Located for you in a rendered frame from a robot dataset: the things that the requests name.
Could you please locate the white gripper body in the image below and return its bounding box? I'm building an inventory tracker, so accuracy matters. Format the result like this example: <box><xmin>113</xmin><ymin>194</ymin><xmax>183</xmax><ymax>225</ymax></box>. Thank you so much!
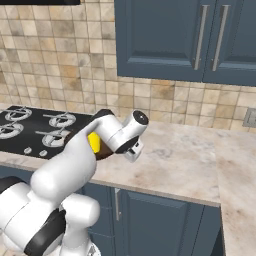
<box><xmin>125</xmin><ymin>139</ymin><xmax>145</xmax><ymax>164</ymax></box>

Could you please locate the brown bowl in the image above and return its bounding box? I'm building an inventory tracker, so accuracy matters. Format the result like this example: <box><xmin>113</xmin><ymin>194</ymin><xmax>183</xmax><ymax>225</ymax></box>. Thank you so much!
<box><xmin>64</xmin><ymin>131</ymin><xmax>115</xmax><ymax>161</ymax></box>

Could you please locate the yellow rounded object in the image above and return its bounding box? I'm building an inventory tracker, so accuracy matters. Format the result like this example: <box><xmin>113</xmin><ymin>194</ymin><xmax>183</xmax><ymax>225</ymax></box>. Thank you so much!
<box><xmin>87</xmin><ymin>131</ymin><xmax>102</xmax><ymax>155</ymax></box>

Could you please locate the blue narrow base cupboard door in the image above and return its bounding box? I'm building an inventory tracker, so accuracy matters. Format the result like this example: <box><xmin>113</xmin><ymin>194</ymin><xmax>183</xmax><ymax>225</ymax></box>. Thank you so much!
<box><xmin>81</xmin><ymin>182</ymin><xmax>116</xmax><ymax>256</ymax></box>

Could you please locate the black hob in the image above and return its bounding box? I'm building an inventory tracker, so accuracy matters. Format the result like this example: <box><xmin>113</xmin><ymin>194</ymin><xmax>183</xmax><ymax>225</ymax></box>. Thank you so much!
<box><xmin>0</xmin><ymin>104</ymin><xmax>98</xmax><ymax>161</ymax></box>

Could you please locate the blue base cupboard front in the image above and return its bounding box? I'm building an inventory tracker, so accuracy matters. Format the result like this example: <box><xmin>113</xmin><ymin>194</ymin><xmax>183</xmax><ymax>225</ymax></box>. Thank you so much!
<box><xmin>0</xmin><ymin>165</ymin><xmax>36</xmax><ymax>185</ymax></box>

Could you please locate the black extractor hood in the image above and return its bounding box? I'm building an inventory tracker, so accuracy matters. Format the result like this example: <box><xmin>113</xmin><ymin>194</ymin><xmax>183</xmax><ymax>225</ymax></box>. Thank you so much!
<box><xmin>0</xmin><ymin>0</ymin><xmax>81</xmax><ymax>6</ymax></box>

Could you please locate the grey base cupboard handle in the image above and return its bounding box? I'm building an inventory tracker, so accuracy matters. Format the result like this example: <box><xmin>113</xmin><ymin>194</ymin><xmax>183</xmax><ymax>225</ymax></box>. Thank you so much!
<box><xmin>114</xmin><ymin>187</ymin><xmax>121</xmax><ymax>222</ymax></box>

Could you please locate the grey wall socket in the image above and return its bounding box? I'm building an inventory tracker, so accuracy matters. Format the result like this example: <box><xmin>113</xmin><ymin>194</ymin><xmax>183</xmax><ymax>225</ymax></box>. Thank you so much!
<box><xmin>242</xmin><ymin>107</ymin><xmax>256</xmax><ymax>129</ymax></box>

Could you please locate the blue wall cupboard door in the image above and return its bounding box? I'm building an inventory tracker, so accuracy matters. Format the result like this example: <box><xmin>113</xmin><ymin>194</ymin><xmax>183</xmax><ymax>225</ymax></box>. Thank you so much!
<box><xmin>114</xmin><ymin>0</ymin><xmax>218</xmax><ymax>84</ymax></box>
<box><xmin>202</xmin><ymin>0</ymin><xmax>256</xmax><ymax>87</ymax></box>

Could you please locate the grey wall cupboard handle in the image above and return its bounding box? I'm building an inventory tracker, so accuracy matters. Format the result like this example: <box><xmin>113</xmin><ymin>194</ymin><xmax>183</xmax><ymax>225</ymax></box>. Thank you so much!
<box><xmin>193</xmin><ymin>4</ymin><xmax>211</xmax><ymax>71</ymax></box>
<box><xmin>211</xmin><ymin>4</ymin><xmax>231</xmax><ymax>73</ymax></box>

